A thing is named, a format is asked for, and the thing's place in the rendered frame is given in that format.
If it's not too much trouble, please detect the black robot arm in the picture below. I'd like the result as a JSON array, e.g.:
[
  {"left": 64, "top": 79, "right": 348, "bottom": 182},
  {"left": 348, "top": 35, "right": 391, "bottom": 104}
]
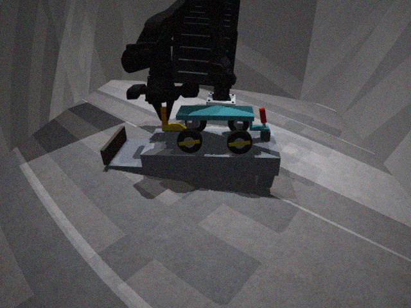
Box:
[{"left": 121, "top": 0, "right": 236, "bottom": 104}]

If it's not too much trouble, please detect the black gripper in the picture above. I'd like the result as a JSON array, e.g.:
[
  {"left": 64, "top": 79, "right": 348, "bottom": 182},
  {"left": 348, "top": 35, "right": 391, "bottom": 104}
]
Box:
[{"left": 127, "top": 64, "right": 199, "bottom": 121}]

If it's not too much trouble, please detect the grey ramp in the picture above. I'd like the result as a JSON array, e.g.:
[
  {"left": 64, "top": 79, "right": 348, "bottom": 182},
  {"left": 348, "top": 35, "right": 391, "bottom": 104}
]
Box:
[{"left": 100, "top": 126, "right": 281, "bottom": 187}]

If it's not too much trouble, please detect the red-headed metal pin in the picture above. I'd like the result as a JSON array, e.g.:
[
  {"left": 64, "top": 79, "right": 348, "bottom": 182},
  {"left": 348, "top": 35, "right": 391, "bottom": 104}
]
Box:
[{"left": 259, "top": 108, "right": 267, "bottom": 128}]

